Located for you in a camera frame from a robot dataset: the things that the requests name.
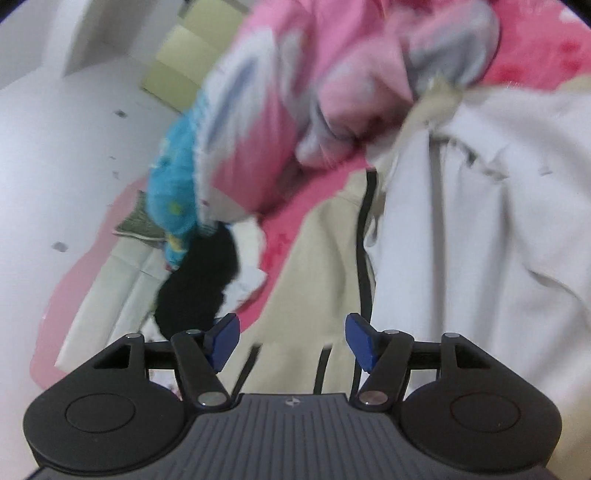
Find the pink white grey quilt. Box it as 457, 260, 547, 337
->
194, 0, 502, 222

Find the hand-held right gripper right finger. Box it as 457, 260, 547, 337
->
345, 312, 497, 411

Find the beige hoodie with black drawstrings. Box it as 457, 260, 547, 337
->
217, 171, 393, 398

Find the black cloth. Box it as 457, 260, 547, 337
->
154, 224, 241, 340

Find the cream cloth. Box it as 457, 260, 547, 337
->
55, 240, 171, 370

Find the olive green cloth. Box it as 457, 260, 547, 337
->
113, 189, 167, 241

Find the blue printed cloth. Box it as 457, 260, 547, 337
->
147, 99, 208, 271

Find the white garment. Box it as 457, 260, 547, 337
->
365, 74, 591, 480

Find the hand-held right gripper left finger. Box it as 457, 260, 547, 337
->
92, 313, 241, 411

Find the pink floral blanket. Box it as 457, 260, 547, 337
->
30, 0, 591, 388

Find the yellow-green cabinet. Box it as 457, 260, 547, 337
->
141, 0, 259, 114

